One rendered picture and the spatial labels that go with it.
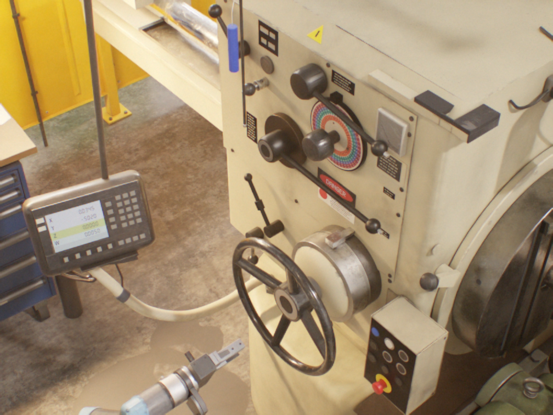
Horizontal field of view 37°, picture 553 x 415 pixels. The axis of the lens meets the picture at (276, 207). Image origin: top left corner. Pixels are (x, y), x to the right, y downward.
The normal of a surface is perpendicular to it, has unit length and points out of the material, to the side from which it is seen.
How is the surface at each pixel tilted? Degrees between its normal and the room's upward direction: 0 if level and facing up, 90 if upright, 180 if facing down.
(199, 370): 24
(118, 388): 0
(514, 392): 17
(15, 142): 0
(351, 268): 37
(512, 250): 47
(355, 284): 56
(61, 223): 71
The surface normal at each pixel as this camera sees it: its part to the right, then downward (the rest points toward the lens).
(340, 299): -0.36, 0.55
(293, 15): -0.55, -0.21
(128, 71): 0.64, 0.52
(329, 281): -0.47, 0.26
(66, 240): 0.40, 0.34
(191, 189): 0.00, -0.73
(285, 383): -0.77, 0.43
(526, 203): -0.32, -0.49
